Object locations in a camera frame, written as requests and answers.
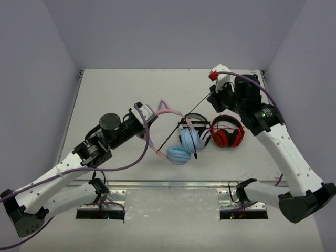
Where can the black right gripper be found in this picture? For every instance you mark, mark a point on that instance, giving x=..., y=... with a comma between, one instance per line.
x=214, y=98

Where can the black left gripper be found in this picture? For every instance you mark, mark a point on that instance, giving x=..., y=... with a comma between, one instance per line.
x=142, y=126

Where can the pink and blue cat-ear headphones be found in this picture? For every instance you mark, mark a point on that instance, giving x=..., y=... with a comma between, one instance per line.
x=187, y=145

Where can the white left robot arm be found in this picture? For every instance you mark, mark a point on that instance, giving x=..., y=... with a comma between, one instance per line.
x=30, y=206

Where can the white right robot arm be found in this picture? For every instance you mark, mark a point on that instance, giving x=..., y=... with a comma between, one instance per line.
x=306, y=192

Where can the white and black headphones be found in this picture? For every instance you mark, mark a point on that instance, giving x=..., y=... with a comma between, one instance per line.
x=202, y=127

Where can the red and black headphones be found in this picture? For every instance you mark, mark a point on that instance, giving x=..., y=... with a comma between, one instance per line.
x=227, y=137

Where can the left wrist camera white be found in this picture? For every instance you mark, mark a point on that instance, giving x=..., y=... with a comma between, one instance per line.
x=143, y=110

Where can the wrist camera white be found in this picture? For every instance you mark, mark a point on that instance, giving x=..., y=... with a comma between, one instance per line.
x=221, y=75
x=143, y=110

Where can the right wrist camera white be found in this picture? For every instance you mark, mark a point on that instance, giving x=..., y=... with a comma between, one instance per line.
x=221, y=75

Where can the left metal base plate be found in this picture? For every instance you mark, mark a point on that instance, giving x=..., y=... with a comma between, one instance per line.
x=115, y=201

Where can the metal base plate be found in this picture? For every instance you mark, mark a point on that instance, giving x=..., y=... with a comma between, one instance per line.
x=229, y=202
x=115, y=201

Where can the metal table edge rail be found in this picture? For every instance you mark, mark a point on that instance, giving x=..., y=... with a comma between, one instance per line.
x=183, y=184

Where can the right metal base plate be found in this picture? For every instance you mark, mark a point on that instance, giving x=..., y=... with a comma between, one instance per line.
x=229, y=202

